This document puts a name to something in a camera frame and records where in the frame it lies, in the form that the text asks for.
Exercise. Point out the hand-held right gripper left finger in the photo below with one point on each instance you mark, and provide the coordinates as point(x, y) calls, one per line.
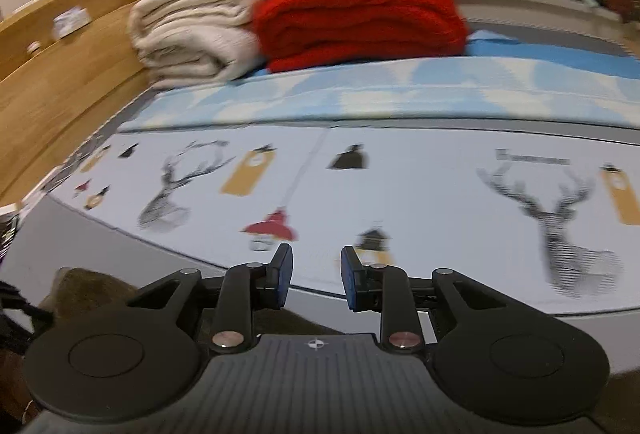
point(284, 275)

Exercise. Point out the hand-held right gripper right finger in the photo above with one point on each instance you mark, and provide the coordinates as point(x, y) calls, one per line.
point(350, 279)

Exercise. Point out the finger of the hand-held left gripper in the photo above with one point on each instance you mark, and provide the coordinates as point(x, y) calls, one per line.
point(22, 300)

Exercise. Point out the magazine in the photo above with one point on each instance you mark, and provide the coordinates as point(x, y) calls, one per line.
point(7, 234)

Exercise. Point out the deer printed bed sheet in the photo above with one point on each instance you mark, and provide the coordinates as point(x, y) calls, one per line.
point(425, 194)

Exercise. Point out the light blue mat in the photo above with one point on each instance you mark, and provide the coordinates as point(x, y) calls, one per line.
point(400, 88)

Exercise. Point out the small round jar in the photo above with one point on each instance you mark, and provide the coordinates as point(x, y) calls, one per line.
point(33, 46)

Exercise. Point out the cream folded quilt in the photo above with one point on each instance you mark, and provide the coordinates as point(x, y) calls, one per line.
point(195, 33)

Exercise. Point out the red folded blanket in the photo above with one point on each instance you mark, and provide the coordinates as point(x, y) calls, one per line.
point(360, 13)

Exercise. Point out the white packet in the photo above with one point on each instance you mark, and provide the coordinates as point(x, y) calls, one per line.
point(71, 21)

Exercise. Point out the wooden bed frame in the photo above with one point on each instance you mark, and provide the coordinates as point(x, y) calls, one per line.
point(60, 83)

